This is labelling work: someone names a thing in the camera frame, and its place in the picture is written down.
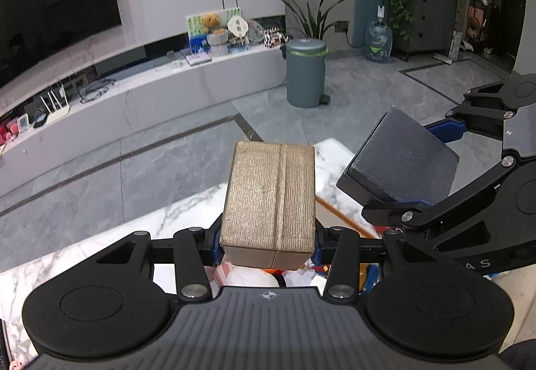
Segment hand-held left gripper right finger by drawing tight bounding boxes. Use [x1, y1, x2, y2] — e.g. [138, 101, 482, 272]
[312, 219, 470, 304]

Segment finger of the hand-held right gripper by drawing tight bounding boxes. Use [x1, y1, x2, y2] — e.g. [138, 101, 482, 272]
[361, 156, 520, 252]
[424, 82, 518, 143]

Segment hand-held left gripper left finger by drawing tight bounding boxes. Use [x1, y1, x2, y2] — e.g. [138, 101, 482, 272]
[79, 214, 224, 304]

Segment orange cardboard box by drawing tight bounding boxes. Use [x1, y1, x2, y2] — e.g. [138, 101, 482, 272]
[316, 196, 384, 241]

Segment black gift box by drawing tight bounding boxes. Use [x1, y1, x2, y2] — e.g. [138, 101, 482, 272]
[336, 107, 460, 209]

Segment small brown cardboard box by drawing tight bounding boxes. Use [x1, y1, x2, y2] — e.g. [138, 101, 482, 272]
[220, 140, 317, 271]

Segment white and black plush dog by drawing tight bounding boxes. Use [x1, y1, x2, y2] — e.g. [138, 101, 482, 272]
[213, 261, 285, 289]

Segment white standing board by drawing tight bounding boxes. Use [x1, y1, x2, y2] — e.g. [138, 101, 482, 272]
[433, 30, 474, 63]

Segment clear water bottle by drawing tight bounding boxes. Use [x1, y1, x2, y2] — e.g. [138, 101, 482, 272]
[365, 3, 394, 63]

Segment grey dresser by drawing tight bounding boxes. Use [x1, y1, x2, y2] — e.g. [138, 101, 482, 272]
[391, 0, 459, 63]

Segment dark shelf rack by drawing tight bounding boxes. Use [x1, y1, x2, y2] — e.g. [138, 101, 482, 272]
[465, 0, 503, 56]

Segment grey trash bin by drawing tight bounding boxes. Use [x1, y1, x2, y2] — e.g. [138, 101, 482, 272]
[280, 39, 331, 109]

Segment white marble television console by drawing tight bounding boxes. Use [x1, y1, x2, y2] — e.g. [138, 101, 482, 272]
[0, 44, 289, 195]

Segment long-leaf potted plant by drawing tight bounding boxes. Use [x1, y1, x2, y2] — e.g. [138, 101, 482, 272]
[276, 0, 352, 42]

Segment small black white figurines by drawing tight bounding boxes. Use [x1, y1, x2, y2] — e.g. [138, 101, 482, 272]
[264, 28, 291, 48]

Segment white router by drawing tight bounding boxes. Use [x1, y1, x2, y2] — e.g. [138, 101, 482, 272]
[40, 81, 71, 121]

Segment patterned decorative plate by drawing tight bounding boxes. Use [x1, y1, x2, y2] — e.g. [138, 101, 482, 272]
[247, 19, 266, 44]

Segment landscape picture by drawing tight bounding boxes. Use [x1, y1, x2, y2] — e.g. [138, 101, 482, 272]
[185, 7, 244, 56]

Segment white round fan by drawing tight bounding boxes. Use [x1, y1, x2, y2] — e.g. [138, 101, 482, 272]
[227, 15, 249, 38]

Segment brown teddy bear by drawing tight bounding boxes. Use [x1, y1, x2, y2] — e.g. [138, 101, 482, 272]
[201, 13, 221, 33]

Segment pink toys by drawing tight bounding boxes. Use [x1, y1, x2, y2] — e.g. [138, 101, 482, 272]
[0, 119, 19, 144]

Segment black television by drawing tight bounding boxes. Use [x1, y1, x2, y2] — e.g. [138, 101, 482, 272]
[0, 0, 123, 90]

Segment black cables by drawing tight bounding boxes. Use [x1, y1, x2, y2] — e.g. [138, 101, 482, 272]
[79, 77, 116, 103]

